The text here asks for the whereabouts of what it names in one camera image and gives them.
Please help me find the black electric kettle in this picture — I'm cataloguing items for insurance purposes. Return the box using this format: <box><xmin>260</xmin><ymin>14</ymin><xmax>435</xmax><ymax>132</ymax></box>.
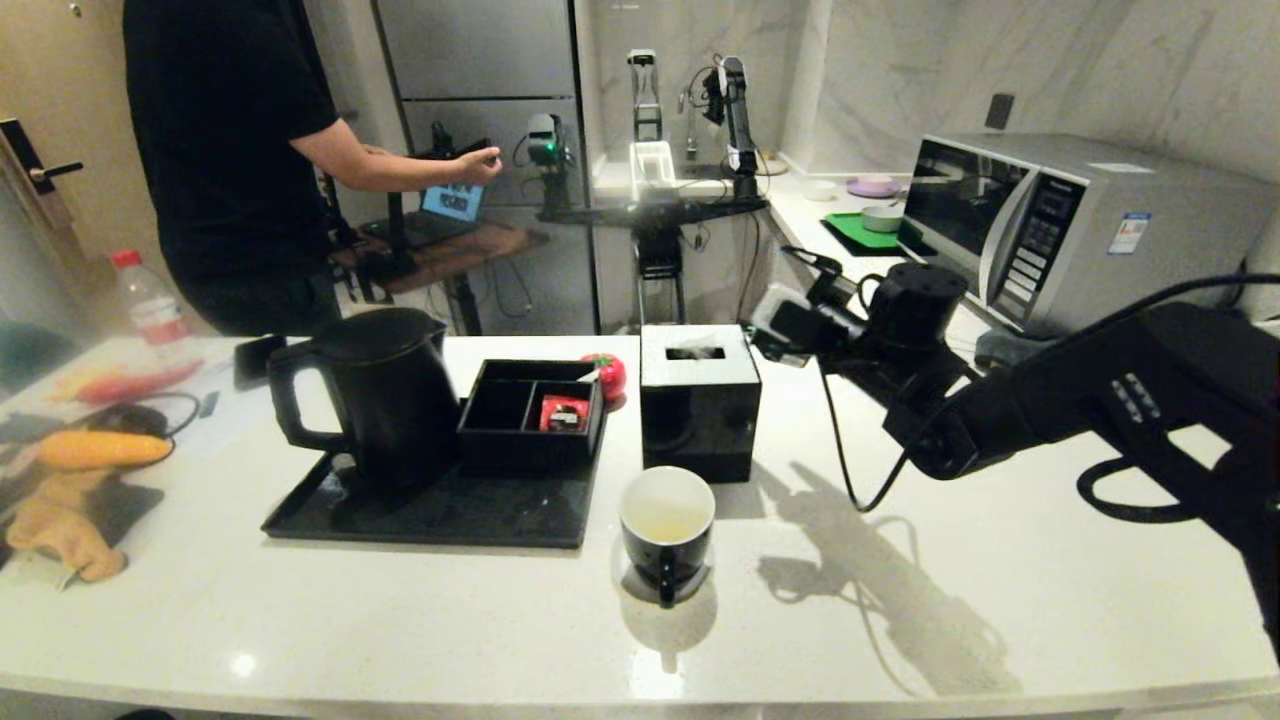
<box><xmin>268</xmin><ymin>307</ymin><xmax>461</xmax><ymax>488</ymax></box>

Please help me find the black tissue box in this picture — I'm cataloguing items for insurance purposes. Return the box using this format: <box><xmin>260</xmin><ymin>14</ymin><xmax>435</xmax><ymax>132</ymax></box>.
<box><xmin>638</xmin><ymin>322</ymin><xmax>762</xmax><ymax>485</ymax></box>

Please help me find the green tray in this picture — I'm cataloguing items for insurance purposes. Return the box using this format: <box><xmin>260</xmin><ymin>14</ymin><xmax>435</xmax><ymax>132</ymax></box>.
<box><xmin>820</xmin><ymin>212</ymin><xmax>926</xmax><ymax>259</ymax></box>

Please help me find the dark grey cloth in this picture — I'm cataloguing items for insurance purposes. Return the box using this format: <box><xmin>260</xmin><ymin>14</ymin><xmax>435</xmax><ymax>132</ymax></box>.
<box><xmin>975</xmin><ymin>330</ymin><xmax>1021</xmax><ymax>371</ymax></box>
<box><xmin>85</xmin><ymin>480</ymin><xmax>166</xmax><ymax>546</ymax></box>

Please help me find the red tomato kitchen timer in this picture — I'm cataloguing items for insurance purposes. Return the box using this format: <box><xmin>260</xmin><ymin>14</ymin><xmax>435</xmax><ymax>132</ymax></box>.
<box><xmin>580</xmin><ymin>352</ymin><xmax>627</xmax><ymax>402</ymax></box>

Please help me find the black mug white inside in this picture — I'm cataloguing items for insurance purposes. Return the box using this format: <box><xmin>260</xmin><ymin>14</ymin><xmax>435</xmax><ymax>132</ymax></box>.
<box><xmin>618</xmin><ymin>466</ymin><xmax>717</xmax><ymax>608</ymax></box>

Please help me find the black compartment organizer box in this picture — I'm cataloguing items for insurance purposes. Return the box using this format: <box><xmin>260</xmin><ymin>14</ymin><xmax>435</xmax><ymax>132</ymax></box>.
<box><xmin>457</xmin><ymin>358</ymin><xmax>605</xmax><ymax>476</ymax></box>

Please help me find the wooden desk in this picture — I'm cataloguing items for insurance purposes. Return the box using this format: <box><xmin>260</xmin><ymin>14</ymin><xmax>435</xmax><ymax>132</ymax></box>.
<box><xmin>335</xmin><ymin>222</ymin><xmax>549</xmax><ymax>336</ymax></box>

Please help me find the silver microwave oven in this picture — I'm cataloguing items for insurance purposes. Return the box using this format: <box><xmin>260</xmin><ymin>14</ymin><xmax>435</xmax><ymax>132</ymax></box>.
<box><xmin>896</xmin><ymin>135</ymin><xmax>1279</xmax><ymax>341</ymax></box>

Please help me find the open laptop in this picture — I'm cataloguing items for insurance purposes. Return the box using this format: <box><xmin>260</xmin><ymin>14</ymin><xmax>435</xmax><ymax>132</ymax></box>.
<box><xmin>362</xmin><ymin>183</ymin><xmax>488</xmax><ymax>249</ymax></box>

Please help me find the black serving tray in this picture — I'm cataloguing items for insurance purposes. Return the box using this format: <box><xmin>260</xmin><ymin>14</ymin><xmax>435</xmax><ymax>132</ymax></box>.
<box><xmin>262</xmin><ymin>425</ymin><xmax>609</xmax><ymax>549</ymax></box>

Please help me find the smartphone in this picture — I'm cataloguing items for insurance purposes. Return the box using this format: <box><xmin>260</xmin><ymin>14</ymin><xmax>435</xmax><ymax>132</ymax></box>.
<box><xmin>234</xmin><ymin>335</ymin><xmax>289</xmax><ymax>391</ymax></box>

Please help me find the printed white paper sheet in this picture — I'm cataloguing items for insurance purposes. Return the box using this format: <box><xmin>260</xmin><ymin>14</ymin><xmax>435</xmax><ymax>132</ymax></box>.
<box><xmin>195</xmin><ymin>336</ymin><xmax>301</xmax><ymax>421</ymax></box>

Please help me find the seated man black shirt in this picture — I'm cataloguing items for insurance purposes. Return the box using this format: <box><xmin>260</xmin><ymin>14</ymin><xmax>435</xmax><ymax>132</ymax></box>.
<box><xmin>122</xmin><ymin>0</ymin><xmax>504</xmax><ymax>338</ymax></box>

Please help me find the plastic water bottle red cap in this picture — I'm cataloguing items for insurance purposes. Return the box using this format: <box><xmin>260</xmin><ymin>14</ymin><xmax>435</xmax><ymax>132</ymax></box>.
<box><xmin>112</xmin><ymin>250</ymin><xmax>201</xmax><ymax>361</ymax></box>

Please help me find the red elongated object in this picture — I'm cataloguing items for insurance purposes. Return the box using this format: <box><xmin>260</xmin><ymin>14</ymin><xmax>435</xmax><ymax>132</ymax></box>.
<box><xmin>75</xmin><ymin>360</ymin><xmax>201</xmax><ymax>406</ymax></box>

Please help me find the tan cloth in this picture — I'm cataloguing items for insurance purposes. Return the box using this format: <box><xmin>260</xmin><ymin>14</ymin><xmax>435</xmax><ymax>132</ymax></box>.
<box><xmin>8</xmin><ymin>470</ymin><xmax>131</xmax><ymax>583</ymax></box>

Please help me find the teal rounded chair back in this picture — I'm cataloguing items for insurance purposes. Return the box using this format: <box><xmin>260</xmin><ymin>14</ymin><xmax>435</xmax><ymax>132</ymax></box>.
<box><xmin>0</xmin><ymin>320</ymin><xmax>79</xmax><ymax>393</ymax></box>

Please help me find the tan wooden door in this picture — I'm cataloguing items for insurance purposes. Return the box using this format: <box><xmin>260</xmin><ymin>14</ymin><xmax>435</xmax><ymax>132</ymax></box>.
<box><xmin>0</xmin><ymin>0</ymin><xmax>176</xmax><ymax>336</ymax></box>

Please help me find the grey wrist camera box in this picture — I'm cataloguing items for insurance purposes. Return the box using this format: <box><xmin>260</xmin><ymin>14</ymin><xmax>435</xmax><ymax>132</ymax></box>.
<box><xmin>750</xmin><ymin>285</ymin><xmax>843</xmax><ymax>366</ymax></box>

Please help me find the black cable loop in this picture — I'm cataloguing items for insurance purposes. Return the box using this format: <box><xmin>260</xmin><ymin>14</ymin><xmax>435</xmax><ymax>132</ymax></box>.
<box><xmin>90</xmin><ymin>393</ymin><xmax>203</xmax><ymax>443</ymax></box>

